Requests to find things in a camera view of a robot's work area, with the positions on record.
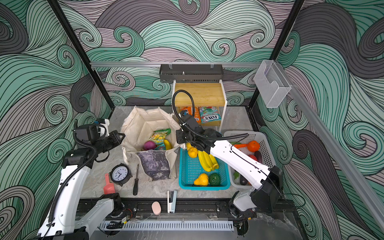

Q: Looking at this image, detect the white slotted cable duct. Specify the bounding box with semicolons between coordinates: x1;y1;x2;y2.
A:
99;220;235;232

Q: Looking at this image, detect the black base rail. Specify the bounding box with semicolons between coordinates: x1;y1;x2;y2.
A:
77;197;298;220

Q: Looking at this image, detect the yellow pear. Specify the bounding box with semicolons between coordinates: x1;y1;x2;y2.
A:
194;174;210;187

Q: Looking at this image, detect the yellow-green candy bag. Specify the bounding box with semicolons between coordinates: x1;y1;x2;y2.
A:
149;128;172;146

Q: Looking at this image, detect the black wall shelf tray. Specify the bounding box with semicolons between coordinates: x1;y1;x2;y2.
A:
159;65;224;84

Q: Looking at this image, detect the purple onion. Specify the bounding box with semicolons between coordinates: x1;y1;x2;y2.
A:
143;141;157;151

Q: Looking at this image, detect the green-red candy bag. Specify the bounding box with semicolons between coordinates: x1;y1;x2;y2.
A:
155;143;167;151

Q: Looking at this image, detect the pink eraser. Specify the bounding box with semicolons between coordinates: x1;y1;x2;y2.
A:
151;201;162;216

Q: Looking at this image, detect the red tomato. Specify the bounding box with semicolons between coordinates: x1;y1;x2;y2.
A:
249;155;258;162

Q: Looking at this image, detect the orange tangerine in white basket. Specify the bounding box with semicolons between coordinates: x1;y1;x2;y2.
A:
247;141;260;153

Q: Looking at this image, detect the white wooden two-tier shelf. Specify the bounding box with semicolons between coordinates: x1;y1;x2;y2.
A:
172;80;228;132

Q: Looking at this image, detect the orange Fox's candy bag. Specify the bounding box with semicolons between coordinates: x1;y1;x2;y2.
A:
180;107;201;124

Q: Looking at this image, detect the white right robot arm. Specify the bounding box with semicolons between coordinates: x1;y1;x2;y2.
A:
176;114;282;214

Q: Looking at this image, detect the green Fox's candy bag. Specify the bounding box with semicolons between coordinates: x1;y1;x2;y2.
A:
199;107;222;124

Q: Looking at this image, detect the white plastic basket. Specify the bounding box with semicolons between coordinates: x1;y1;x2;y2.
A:
224;131;276;190

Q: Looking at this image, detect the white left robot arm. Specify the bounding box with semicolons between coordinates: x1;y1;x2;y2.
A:
36;119;125;240

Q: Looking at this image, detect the teal plastic basket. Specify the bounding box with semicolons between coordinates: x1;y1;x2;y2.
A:
179;143;230;191

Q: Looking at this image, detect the pink plastic scoop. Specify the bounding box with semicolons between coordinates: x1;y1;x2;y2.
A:
103;174;116;195

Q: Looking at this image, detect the yellow lemon front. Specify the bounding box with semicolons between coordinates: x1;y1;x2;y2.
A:
188;147;198;158

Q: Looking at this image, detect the green avocado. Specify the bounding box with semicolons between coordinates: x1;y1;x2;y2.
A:
209;173;221;187

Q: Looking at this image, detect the silver aluminium rail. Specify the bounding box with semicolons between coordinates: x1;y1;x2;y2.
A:
90;61;261;69

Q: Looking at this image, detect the white stapler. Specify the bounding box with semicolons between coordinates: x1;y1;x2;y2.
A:
167;190;177;214

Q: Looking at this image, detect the clear acrylic wall holder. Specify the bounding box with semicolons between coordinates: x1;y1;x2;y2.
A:
254;60;292;109

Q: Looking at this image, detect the black alarm clock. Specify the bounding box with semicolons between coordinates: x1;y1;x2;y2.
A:
109;164;133;187

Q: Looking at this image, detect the beige canvas grocery bag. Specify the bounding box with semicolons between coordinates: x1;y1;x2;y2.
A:
121;107;185;179

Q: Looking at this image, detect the single yellow banana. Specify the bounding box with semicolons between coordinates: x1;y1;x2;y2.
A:
164;139;172;151

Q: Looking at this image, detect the yellow banana bunch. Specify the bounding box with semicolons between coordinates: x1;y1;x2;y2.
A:
198;151;219;172

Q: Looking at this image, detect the black handled screwdriver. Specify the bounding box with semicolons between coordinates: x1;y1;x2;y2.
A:
133;164;140;196

